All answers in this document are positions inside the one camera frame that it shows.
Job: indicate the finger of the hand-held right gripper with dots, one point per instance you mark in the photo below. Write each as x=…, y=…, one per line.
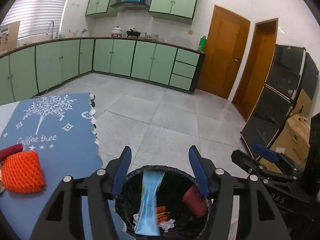
x=246, y=161
x=266, y=152

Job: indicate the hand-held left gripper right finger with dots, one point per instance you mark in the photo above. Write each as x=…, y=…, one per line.
x=198, y=172

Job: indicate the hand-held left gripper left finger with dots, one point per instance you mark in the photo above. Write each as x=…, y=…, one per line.
x=122, y=172

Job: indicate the red paper cup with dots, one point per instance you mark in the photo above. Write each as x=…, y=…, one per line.
x=195, y=201

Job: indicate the black waste bin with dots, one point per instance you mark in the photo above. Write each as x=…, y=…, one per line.
x=172, y=192

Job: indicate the blue plastic bag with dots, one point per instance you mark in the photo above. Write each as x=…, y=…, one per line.
x=148, y=205

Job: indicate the white paper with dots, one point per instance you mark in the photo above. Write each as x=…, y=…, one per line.
x=136, y=217
x=167, y=225

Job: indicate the red and gold wrapper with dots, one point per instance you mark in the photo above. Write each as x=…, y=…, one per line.
x=162, y=213

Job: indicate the orange foam net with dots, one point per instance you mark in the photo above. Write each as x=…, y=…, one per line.
x=21, y=172

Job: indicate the cardboard box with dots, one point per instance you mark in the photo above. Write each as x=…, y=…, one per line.
x=292, y=135
x=303, y=102

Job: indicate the black glass cabinet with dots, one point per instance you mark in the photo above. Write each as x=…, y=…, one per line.
x=272, y=105

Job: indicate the blue tree print table mat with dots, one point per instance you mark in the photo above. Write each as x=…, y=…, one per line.
x=62, y=142

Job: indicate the green base cabinets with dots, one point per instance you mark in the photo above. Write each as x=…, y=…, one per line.
x=120, y=57

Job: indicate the green bottle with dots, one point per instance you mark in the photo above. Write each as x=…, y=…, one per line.
x=202, y=43

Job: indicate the light blue tablecloth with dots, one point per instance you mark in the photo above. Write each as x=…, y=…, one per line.
x=6, y=115

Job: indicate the glass jar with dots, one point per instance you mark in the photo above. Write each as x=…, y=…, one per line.
x=143, y=35
x=155, y=36

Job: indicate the black wok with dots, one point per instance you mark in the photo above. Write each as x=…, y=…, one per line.
x=132, y=33

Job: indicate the white cooking pot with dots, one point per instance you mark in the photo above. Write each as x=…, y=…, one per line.
x=117, y=31

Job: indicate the metal faucet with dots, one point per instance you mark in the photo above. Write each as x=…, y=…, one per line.
x=51, y=27

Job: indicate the range hood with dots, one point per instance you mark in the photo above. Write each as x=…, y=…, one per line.
x=130, y=5

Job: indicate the white water dispenser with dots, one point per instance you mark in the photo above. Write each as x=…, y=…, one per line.
x=12, y=37

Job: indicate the white window blind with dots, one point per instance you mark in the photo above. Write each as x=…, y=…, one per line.
x=37, y=10

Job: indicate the green wall cabinets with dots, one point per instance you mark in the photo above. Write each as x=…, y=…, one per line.
x=175, y=0

